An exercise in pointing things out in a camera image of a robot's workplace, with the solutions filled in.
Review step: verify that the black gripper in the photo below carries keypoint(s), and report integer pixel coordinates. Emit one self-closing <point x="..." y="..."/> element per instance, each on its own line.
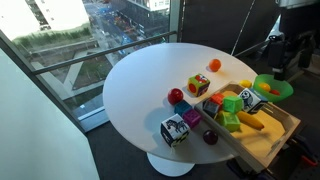
<point x="276" y="51"/>

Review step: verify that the black and blue fabric cube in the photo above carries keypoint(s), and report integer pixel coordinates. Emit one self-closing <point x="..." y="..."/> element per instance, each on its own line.
<point x="250" y="100"/>

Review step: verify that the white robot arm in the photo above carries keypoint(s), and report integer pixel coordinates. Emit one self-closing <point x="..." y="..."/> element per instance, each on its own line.
<point x="300" y="20"/>

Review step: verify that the small red toy fruit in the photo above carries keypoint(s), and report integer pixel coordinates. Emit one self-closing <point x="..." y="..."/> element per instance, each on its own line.
<point x="275" y="92"/>

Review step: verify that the yellow-orange toy fruit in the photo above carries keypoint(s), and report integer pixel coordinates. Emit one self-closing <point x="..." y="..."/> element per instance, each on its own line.
<point x="265" y="87"/>

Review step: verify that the yellow toy lemon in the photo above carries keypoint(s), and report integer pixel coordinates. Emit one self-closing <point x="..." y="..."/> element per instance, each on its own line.
<point x="246" y="83"/>

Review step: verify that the bright green rubber cube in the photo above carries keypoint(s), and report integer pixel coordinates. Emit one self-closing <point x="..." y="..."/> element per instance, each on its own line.
<point x="232" y="104"/>

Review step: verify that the orange toy fruit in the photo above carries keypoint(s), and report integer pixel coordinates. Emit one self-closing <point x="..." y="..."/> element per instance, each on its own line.
<point x="215" y="65"/>

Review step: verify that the orange rubber cube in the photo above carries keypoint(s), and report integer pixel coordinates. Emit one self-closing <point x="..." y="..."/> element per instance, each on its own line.
<point x="217" y="99"/>

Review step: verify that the wooden tray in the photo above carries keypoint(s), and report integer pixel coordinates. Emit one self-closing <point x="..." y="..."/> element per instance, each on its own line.
<point x="266" y="140"/>

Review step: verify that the yellow-green rubber cube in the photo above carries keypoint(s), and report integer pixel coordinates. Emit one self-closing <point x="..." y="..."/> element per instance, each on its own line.
<point x="229" y="120"/>

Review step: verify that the grey rubber cube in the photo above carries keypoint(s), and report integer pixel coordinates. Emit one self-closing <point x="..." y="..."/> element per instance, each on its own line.
<point x="211" y="108"/>

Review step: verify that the multicolour fabric cube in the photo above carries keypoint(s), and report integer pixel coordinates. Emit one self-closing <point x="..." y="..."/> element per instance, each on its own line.
<point x="198" y="85"/>

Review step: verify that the dark purple toy plum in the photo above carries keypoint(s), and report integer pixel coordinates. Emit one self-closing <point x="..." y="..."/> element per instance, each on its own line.
<point x="210" y="137"/>

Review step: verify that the magenta rubber cube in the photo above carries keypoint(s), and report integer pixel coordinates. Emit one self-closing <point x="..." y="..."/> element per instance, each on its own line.
<point x="192" y="118"/>

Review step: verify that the teal rubber cube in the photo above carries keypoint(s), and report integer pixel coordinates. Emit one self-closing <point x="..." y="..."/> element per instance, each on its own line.
<point x="183" y="107"/>

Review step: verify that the red toy apple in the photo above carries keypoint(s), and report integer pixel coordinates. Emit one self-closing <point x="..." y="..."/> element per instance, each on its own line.
<point x="175" y="96"/>

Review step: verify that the zebra print fabric cube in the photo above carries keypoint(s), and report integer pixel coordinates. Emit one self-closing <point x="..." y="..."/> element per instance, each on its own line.
<point x="175" y="130"/>

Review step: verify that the green plastic bowl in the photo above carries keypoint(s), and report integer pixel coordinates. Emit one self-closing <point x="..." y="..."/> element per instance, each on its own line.
<point x="283" y="90"/>

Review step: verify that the yellow banana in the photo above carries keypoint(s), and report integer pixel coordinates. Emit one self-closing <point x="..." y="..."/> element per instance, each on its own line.
<point x="250" y="120"/>

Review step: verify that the red and black clamp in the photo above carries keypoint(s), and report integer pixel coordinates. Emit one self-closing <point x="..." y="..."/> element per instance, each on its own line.
<point x="309" y="161"/>

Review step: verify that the balcony metal railing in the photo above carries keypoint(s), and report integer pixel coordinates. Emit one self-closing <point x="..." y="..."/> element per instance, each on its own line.
<point x="100" y="52"/>

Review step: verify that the white table pedestal base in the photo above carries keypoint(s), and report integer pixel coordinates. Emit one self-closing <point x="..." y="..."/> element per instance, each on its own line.
<point x="170" y="165"/>

